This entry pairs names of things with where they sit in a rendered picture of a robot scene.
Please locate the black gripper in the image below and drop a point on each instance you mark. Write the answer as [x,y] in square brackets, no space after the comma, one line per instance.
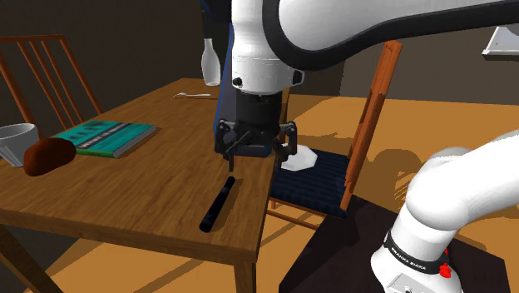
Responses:
[257,117]

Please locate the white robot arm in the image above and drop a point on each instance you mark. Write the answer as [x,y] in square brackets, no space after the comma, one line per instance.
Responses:
[324,24]

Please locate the white angular dish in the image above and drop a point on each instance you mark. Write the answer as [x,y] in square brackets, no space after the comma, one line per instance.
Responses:
[302,159]

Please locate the wooden chair with blue cushion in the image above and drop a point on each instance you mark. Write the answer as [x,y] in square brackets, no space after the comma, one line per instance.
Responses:
[316,186]

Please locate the white spoon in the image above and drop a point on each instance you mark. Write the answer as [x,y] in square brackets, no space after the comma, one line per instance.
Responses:
[194,95]

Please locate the black pen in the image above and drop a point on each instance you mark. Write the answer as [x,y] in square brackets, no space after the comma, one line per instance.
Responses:
[217,205]

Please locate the white bottle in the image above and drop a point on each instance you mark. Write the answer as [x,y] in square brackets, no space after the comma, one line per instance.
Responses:
[211,65]

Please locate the wooden table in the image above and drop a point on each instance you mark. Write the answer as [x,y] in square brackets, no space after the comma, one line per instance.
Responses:
[142,190]

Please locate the dark robot stand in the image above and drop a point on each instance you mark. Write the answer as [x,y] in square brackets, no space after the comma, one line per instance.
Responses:
[344,251]

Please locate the teal book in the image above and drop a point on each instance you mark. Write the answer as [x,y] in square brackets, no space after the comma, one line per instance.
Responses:
[105,136]

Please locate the brown bread loaf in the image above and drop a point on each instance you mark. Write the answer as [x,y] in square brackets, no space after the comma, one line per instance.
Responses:
[48,156]

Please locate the wooden slat-back chair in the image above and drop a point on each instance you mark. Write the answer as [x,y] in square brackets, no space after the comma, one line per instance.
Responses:
[48,81]

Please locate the white bowl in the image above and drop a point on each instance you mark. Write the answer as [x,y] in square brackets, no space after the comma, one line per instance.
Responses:
[16,140]

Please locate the white wall shelf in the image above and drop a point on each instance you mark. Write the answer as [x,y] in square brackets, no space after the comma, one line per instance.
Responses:
[505,42]

